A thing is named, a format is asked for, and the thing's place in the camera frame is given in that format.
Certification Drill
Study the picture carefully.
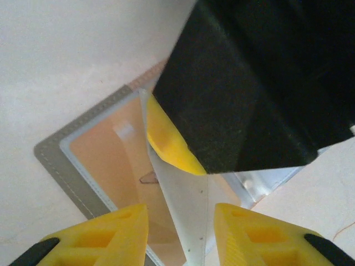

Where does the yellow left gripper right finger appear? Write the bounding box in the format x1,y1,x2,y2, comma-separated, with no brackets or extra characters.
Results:
212,202,355,266

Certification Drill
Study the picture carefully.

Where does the grey card holder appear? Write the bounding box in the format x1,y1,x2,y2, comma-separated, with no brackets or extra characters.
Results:
33,58,302,266

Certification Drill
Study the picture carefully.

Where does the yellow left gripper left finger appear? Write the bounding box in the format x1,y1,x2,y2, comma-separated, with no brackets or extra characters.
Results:
7,203,150,266

